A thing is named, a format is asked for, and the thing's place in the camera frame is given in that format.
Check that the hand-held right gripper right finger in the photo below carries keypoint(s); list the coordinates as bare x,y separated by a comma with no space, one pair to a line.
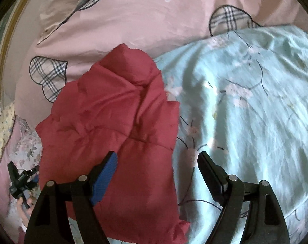
212,175

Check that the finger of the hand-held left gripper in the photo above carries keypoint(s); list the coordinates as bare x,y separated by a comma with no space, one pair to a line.
32,182
32,170

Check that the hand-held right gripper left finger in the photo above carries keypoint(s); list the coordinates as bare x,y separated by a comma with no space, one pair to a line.
104,180

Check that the red quilted jacket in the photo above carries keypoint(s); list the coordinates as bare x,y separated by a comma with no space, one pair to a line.
105,111

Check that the person's left hand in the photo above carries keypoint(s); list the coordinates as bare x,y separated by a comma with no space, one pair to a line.
27,205

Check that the white floral pillow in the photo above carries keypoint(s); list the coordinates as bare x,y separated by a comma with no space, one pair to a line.
27,147

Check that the yellow floral pillow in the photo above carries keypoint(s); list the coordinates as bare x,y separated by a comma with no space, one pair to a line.
1,132

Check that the light blue floral blanket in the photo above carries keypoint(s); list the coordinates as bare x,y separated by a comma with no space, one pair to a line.
245,106

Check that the pink quilt with plaid hearts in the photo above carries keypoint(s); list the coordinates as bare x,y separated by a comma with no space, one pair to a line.
143,30

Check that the wooden bed frame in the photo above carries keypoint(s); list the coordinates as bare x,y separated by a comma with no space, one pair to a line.
6,48

